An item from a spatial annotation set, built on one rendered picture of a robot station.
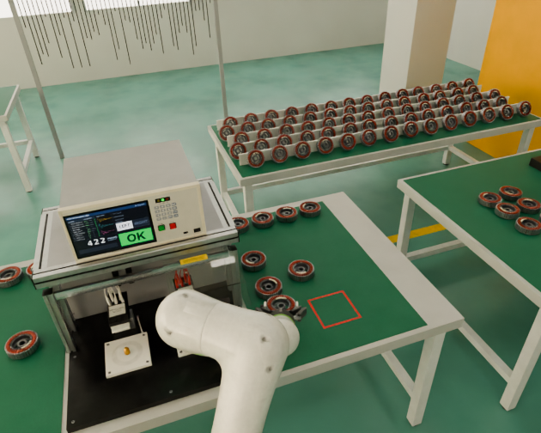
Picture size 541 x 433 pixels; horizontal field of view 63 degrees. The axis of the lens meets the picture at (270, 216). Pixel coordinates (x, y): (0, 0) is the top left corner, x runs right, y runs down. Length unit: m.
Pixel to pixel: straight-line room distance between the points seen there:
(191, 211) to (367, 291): 0.80
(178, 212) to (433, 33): 3.94
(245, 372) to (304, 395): 1.60
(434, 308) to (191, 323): 1.18
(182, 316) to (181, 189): 0.65
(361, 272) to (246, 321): 1.15
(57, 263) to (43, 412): 0.47
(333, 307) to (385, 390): 0.83
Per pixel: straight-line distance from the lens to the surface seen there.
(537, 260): 2.27
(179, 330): 0.91
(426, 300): 1.90
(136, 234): 1.54
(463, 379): 2.66
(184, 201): 1.49
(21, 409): 1.75
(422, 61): 5.05
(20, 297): 2.16
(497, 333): 2.95
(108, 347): 1.75
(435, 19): 5.01
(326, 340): 1.69
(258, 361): 0.86
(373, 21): 8.94
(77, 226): 1.51
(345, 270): 1.97
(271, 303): 1.67
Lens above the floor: 2.03
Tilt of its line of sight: 34 degrees down
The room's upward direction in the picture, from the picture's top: 2 degrees counter-clockwise
